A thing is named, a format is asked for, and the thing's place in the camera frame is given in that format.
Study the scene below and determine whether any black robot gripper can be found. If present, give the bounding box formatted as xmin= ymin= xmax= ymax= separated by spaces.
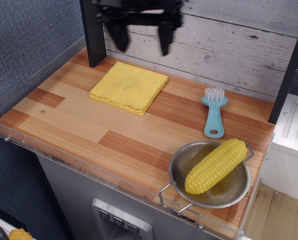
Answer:
xmin=91 ymin=0 xmax=183 ymax=56

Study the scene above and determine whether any light blue dish brush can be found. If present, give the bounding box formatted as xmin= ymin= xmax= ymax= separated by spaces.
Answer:
xmin=201 ymin=87 xmax=229 ymax=139

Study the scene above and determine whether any yellow folded cloth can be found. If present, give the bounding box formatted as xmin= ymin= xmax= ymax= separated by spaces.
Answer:
xmin=89 ymin=61 xmax=169 ymax=116

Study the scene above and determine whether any yellow plastic corn cob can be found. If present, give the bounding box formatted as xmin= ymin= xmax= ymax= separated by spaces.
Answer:
xmin=184 ymin=138 xmax=248 ymax=195

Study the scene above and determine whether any clear acrylic table guard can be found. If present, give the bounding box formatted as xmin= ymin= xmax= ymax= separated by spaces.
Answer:
xmin=0 ymin=32 xmax=278 ymax=230

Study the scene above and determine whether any grey cabinet with dispenser panel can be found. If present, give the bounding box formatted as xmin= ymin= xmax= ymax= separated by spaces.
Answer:
xmin=37 ymin=155 xmax=216 ymax=240

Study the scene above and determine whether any white appliance with ridged top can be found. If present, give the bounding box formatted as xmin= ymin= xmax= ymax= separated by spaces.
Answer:
xmin=259 ymin=94 xmax=298 ymax=199

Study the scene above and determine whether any yellow object bottom left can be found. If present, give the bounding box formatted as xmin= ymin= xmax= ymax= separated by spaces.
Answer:
xmin=8 ymin=228 xmax=34 ymax=240

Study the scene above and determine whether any black vertical post left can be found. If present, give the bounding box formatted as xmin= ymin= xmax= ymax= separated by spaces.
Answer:
xmin=79 ymin=0 xmax=107 ymax=68

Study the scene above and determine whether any black vertical post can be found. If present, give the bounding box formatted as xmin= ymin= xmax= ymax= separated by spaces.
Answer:
xmin=79 ymin=0 xmax=107 ymax=68
xmin=268 ymin=38 xmax=298 ymax=124

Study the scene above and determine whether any black vertical post right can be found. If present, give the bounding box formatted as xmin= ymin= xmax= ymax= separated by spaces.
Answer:
xmin=268 ymin=38 xmax=298 ymax=124

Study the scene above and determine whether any steel bowl with wire handles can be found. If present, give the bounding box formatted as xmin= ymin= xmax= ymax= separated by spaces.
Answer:
xmin=158 ymin=139 xmax=254 ymax=214

